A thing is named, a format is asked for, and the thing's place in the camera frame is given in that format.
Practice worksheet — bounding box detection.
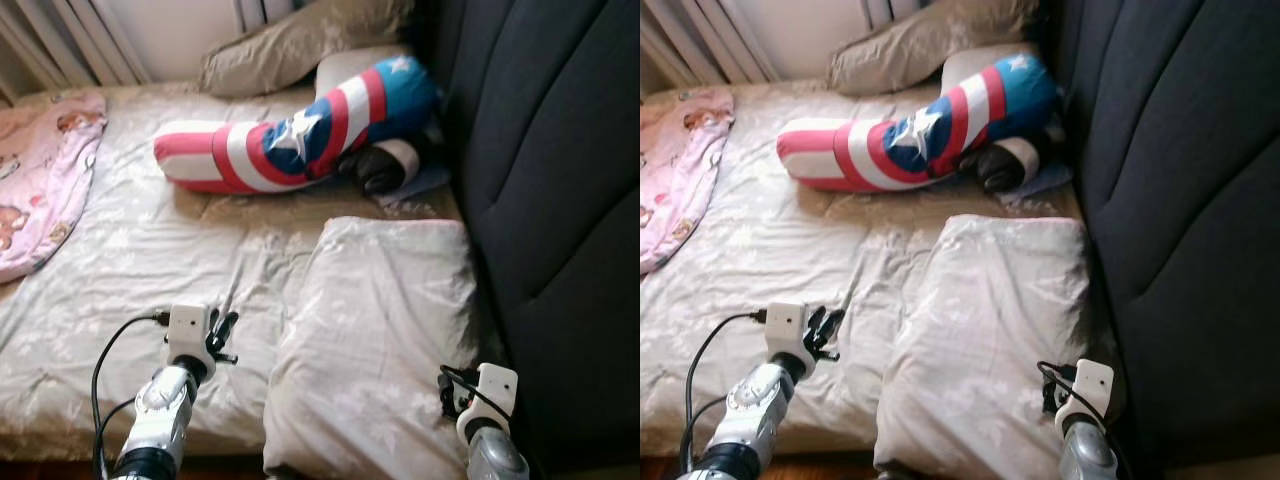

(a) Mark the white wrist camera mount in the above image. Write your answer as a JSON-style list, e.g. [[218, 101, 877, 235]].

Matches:
[[1055, 358, 1116, 441], [765, 302, 819, 379], [455, 362, 521, 446], [165, 305, 219, 381]]

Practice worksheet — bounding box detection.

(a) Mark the dark blue padded sofa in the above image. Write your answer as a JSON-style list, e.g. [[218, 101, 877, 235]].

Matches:
[[425, 0, 640, 471], [1050, 0, 1280, 471]]

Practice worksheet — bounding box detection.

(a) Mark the blue grey cloth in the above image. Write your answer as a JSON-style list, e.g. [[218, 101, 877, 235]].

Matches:
[[1005, 160, 1076, 206], [375, 160, 453, 211]]

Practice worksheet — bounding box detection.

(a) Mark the black and beige plush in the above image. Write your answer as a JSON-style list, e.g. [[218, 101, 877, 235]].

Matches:
[[965, 135, 1046, 194], [340, 138, 421, 196]]

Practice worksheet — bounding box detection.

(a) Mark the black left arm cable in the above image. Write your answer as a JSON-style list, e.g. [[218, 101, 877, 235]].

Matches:
[[90, 312, 171, 480], [680, 310, 769, 476]]

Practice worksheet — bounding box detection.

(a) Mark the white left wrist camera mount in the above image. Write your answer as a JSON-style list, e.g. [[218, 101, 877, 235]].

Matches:
[[765, 302, 819, 379], [165, 305, 219, 381]]

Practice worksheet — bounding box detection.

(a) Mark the bed with beige floral sheet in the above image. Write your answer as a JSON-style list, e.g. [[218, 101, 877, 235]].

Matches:
[[640, 78, 1121, 461], [0, 80, 501, 466]]

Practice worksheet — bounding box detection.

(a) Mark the grey curtain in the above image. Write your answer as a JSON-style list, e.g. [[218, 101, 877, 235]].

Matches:
[[232, 0, 311, 31], [640, 0, 781, 91], [862, 0, 936, 29], [0, 0, 151, 101]]

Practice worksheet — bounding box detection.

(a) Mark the shiny beige pillow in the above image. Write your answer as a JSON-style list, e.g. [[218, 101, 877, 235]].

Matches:
[[873, 213, 1096, 480], [262, 215, 481, 480]]

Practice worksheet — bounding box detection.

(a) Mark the taupe pillow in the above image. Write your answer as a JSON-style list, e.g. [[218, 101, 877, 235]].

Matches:
[[828, 0, 1041, 96], [197, 0, 416, 99]]

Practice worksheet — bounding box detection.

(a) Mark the red white blue bolster pillow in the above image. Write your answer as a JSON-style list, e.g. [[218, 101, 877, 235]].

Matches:
[[777, 52, 1063, 193], [153, 55, 441, 196]]

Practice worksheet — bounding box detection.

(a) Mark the pink cartoon print blanket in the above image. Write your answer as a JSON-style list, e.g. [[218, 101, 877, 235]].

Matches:
[[640, 88, 736, 276], [0, 92, 108, 286]]

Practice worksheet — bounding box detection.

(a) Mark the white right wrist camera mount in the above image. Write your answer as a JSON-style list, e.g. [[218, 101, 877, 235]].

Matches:
[[1055, 358, 1116, 441], [455, 362, 521, 446]]

